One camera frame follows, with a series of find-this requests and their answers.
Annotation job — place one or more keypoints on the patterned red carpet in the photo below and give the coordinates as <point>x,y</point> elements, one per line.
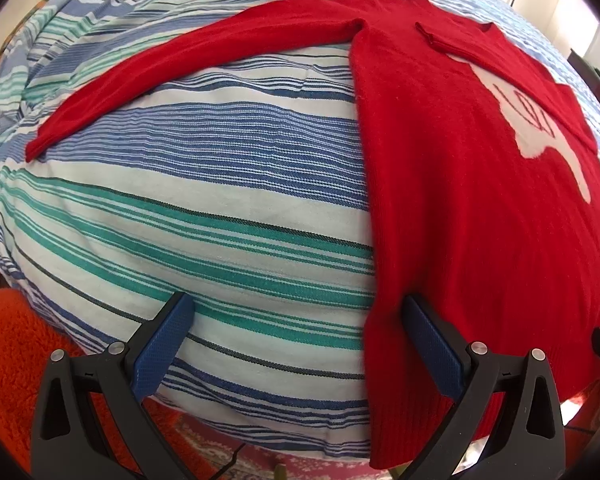
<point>260,465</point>

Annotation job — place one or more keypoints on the orange fuzzy rug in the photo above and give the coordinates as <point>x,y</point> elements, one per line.
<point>10,360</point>

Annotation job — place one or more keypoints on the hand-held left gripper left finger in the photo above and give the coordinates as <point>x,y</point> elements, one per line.
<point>162,347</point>

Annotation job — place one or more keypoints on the striped duvet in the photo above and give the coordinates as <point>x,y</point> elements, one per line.
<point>205,185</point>

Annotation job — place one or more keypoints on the red sweater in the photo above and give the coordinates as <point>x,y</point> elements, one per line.
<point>455,185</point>

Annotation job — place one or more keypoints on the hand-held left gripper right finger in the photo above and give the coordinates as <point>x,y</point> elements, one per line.
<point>432,347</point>

